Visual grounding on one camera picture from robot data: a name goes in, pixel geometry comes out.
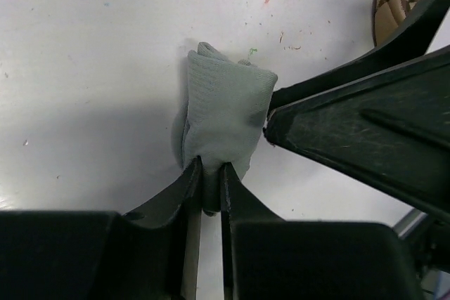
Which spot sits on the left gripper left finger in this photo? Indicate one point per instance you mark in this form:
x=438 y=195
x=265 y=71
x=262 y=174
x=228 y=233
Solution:
x=150 y=252

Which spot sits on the grey sock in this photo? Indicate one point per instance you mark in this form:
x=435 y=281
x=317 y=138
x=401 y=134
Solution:
x=224 y=110

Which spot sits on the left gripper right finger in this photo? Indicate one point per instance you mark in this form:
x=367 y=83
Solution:
x=267 y=257

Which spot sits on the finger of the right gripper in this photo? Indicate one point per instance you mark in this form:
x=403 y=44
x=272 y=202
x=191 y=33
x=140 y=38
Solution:
x=410 y=40
x=389 y=130

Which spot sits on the aluminium frame rail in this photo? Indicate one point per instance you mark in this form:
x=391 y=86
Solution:
x=406 y=225

